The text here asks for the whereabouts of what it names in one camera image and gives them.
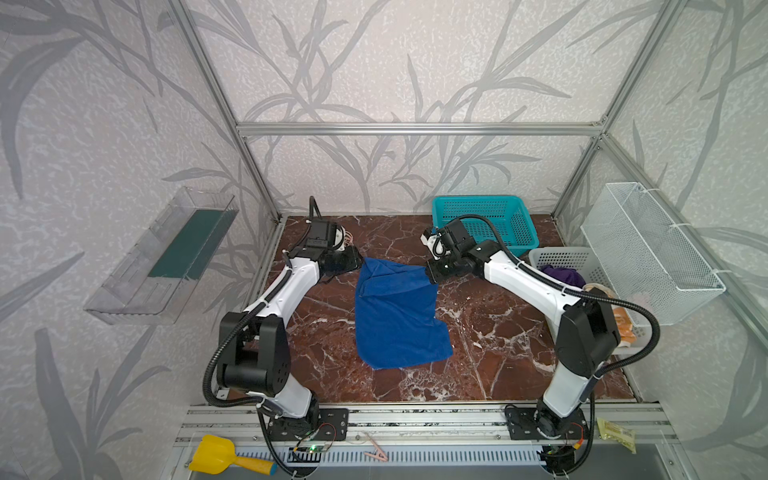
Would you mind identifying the blue towel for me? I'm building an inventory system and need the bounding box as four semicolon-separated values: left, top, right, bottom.
354;258;453;370

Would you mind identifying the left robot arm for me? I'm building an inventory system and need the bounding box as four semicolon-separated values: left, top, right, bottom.
202;246;363;419

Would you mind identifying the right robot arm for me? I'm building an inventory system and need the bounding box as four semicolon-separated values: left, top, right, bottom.
421;235;661;429

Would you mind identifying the teal plastic basket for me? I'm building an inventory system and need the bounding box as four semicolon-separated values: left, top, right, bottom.
432;195;539;257

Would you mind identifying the purple cloth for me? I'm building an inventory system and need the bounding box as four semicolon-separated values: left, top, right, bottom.
541;265;587;289

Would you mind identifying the white plastic laundry basket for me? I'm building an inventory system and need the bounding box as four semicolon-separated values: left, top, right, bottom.
528;247;651;357

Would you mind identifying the orange patterned towel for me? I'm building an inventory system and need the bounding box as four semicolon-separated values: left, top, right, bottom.
585;283;637;348

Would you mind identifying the pink clothespin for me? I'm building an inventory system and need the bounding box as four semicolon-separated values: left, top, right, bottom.
363;434;389;462

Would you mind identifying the yellow label tag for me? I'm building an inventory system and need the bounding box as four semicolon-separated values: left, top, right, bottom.
597;417;637;454

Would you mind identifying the yellow plastic scoop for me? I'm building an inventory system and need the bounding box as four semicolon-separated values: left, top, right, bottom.
187;434;277;476

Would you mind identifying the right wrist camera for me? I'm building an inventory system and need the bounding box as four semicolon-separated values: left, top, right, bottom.
420;220;477;260

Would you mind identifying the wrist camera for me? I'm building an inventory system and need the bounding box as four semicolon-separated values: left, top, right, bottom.
305;218;346;250
420;220;477;260

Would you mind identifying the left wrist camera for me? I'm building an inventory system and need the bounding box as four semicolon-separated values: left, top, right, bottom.
305;218;346;250

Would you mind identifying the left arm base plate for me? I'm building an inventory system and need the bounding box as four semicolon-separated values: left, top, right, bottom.
267;407;350;442

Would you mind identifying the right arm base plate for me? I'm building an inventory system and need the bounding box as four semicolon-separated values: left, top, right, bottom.
503;404;588;441

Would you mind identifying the clear plastic wall shelf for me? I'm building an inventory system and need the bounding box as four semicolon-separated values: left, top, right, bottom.
84;187;239;326

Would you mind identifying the white wire mesh basket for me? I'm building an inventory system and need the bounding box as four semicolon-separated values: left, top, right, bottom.
581;182;726;326

